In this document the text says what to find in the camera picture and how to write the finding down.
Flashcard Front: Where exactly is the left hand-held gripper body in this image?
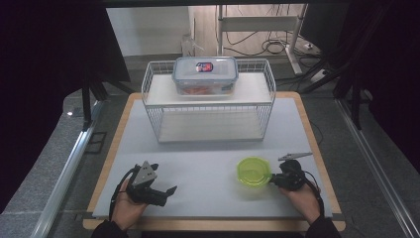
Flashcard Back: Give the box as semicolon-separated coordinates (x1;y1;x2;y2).
125;161;168;207

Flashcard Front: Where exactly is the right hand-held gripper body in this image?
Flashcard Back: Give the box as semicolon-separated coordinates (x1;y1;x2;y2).
277;152;314;192

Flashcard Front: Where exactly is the green translucent plastic bowl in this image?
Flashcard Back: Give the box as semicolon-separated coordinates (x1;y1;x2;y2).
236;156;273;188

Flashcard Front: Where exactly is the white wire shelf rack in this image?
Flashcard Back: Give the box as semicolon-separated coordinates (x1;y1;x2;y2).
141;59;277;144

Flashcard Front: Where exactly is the clear plastic container blue-sealed lid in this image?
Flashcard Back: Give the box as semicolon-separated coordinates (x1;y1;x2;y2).
171;56;240;97

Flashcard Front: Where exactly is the person's left hand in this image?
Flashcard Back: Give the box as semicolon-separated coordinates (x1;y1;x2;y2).
113;179;150;231

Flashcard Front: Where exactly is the grey table mat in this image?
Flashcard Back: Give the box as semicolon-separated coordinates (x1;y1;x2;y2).
92;97;334;219

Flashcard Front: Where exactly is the black metal stand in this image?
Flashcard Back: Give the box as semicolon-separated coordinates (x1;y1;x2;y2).
350;82;365;131
80;65;133;132

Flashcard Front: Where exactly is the white power strip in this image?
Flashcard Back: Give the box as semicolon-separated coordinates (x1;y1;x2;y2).
309;68;330;83

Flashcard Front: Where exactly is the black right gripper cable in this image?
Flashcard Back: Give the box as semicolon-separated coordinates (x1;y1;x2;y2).
303;170;326;217

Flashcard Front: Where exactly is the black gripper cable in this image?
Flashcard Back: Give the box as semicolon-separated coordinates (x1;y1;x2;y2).
108;164;138;222
303;170;326;217

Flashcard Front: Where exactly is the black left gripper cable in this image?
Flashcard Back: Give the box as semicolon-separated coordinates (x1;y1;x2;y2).
108;164;138;222

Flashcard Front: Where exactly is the aluminium floor rail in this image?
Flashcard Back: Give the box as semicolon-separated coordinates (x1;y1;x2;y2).
31;100;105;238
335;98;420;238

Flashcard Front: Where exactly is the tangle of black floor cables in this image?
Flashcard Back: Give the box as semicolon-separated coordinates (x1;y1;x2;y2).
224;31;323;59

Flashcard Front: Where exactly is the white metal desk frame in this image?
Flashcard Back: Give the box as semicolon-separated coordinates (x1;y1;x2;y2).
216;3;310;76

